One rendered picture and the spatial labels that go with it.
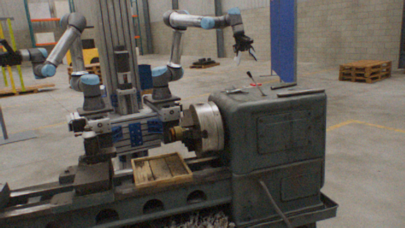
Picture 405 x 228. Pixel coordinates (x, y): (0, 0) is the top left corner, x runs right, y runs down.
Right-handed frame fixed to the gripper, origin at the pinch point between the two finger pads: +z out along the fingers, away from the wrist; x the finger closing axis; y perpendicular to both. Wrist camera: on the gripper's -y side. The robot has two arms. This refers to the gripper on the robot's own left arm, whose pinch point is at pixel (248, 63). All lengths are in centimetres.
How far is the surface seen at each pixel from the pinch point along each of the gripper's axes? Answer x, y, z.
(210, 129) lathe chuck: 44, -16, 30
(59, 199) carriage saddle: 123, 1, 41
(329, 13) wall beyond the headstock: -889, 699, -120
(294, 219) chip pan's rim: 12, -26, 91
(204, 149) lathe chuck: 49, -12, 39
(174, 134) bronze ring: 59, -1, 28
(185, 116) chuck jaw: 48, 3, 21
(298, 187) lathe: 1, -22, 77
